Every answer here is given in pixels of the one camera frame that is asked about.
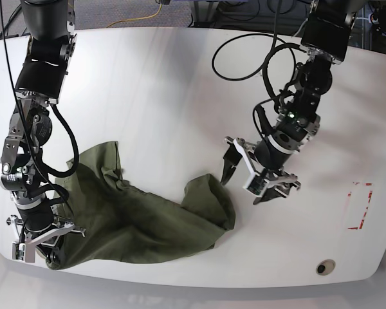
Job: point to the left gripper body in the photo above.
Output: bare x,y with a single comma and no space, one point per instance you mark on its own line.
261,159

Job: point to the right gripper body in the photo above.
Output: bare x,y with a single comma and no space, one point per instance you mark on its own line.
33,238

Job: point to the green t-shirt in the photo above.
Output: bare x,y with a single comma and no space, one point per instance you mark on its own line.
125,224

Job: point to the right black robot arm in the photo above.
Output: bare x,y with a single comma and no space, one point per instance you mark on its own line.
38,226

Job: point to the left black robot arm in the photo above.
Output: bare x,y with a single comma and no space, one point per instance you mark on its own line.
325,40

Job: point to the red tape rectangle marking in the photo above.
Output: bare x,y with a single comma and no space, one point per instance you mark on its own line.
358,202

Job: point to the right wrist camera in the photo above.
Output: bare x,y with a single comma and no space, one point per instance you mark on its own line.
18,251

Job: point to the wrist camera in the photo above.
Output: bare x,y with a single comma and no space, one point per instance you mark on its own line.
18,251
255,184

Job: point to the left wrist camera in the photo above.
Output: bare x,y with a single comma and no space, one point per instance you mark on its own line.
255,184

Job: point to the right table cable grommet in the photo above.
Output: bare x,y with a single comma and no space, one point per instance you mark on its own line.
325,267

